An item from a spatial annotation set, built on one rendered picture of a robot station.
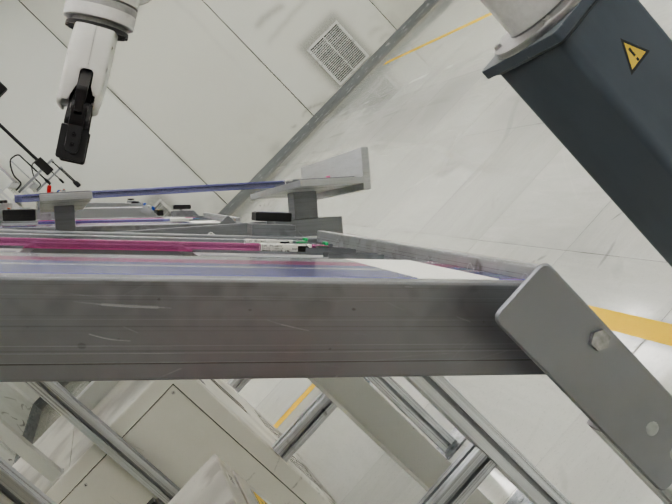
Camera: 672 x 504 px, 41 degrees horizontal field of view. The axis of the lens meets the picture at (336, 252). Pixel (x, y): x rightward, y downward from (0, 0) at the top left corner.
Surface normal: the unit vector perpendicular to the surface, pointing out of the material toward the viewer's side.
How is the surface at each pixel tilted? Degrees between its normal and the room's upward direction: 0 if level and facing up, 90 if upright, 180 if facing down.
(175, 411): 90
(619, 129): 90
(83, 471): 90
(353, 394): 90
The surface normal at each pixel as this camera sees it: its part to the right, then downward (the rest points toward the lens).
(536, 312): 0.25, 0.06
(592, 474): -0.69, -0.69
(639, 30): 0.40, -0.11
